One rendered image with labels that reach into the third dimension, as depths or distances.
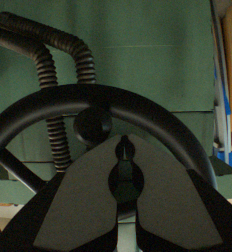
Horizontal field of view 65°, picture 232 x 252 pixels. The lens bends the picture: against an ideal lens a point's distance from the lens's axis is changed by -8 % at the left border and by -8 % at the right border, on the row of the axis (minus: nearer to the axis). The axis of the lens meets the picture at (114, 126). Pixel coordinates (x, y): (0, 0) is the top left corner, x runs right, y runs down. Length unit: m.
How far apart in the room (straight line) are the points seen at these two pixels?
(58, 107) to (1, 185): 0.33
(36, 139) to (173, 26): 0.33
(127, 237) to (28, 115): 0.24
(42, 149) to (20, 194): 0.12
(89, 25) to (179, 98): 0.21
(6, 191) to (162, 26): 0.46
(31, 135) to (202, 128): 0.33
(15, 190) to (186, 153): 0.37
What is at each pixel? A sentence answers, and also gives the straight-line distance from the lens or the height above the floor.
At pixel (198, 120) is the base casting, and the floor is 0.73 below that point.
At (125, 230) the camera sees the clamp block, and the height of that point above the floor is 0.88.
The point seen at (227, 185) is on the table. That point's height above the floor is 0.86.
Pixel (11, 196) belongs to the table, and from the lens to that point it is 0.48.
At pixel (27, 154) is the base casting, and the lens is 0.42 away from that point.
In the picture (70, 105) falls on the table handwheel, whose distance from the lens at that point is 0.18.
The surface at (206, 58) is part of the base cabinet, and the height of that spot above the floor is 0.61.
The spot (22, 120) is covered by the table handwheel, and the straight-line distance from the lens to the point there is 0.20.
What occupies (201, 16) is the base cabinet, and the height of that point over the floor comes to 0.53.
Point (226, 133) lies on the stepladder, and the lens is 1.21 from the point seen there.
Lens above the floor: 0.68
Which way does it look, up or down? 9 degrees up
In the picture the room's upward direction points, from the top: 178 degrees clockwise
